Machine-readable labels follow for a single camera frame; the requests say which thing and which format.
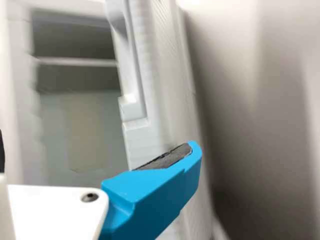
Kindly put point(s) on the white incubator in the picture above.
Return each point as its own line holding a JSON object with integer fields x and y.
{"x": 75, "y": 112}

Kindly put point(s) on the incubator door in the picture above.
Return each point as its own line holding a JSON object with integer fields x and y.
{"x": 162, "y": 75}

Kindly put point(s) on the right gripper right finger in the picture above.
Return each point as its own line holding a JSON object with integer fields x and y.
{"x": 150, "y": 195}

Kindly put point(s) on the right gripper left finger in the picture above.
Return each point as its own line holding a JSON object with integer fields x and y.
{"x": 1, "y": 155}

